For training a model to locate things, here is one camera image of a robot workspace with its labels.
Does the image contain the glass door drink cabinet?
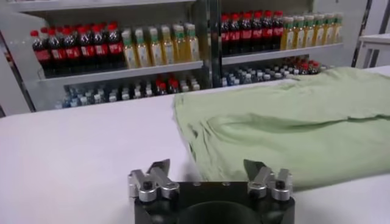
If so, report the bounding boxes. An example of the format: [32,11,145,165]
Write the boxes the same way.
[213,0,372,88]
[0,0,216,116]

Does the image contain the yellow juice bottle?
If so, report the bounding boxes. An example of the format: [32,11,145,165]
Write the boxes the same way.
[148,26,165,66]
[160,25,177,65]
[303,15,314,48]
[172,24,190,63]
[322,13,335,46]
[121,29,138,69]
[135,27,152,68]
[332,12,344,44]
[292,16,305,49]
[313,14,325,47]
[185,23,200,61]
[280,16,295,51]

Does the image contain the white side table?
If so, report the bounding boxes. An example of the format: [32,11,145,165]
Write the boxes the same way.
[355,33,390,69]

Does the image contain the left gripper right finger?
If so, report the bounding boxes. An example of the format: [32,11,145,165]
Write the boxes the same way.
[243,158,294,202]

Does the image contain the white cabinet shelf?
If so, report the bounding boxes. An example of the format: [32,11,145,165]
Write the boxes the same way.
[12,0,196,13]
[38,60,204,88]
[221,42,344,66]

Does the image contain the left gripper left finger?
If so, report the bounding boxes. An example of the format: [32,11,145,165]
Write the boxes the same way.
[127,158,180,203]

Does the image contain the light green t-shirt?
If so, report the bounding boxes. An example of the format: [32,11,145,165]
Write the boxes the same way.
[172,66,390,191]

